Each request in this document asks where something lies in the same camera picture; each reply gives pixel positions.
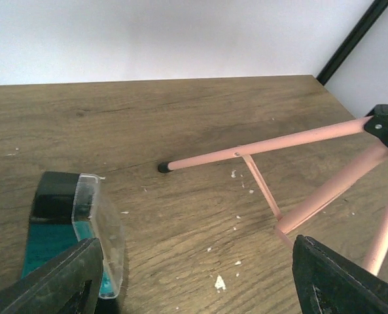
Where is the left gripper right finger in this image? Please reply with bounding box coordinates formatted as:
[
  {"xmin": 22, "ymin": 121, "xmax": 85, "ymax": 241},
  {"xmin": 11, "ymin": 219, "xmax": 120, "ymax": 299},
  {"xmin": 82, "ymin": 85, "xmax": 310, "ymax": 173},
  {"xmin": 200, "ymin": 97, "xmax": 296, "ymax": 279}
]
[{"xmin": 292, "ymin": 235, "xmax": 388, "ymax": 313}]

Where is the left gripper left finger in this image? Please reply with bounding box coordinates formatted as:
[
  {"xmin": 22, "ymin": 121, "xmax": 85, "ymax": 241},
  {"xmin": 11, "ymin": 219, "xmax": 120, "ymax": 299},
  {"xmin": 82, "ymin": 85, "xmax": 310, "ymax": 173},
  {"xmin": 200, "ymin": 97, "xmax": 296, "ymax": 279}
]
[{"xmin": 0, "ymin": 239, "xmax": 103, "ymax": 313}]

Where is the black metronome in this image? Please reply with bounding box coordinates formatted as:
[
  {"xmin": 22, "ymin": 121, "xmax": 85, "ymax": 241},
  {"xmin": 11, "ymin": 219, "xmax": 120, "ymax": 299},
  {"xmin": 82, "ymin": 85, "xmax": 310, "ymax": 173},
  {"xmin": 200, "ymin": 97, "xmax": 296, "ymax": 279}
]
[{"xmin": 20, "ymin": 171, "xmax": 126, "ymax": 314}]

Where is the pink music stand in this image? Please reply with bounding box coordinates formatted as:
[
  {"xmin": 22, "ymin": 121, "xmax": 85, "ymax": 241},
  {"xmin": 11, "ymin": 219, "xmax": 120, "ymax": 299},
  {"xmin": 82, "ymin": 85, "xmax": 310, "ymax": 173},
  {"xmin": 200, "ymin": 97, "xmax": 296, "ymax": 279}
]
[{"xmin": 145, "ymin": 104, "xmax": 388, "ymax": 285}]

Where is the black aluminium frame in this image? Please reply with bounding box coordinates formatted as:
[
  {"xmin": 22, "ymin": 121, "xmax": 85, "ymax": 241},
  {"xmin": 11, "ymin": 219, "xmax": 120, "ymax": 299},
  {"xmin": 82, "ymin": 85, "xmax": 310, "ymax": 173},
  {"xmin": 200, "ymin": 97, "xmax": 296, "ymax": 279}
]
[{"xmin": 316, "ymin": 0, "xmax": 388, "ymax": 86}]

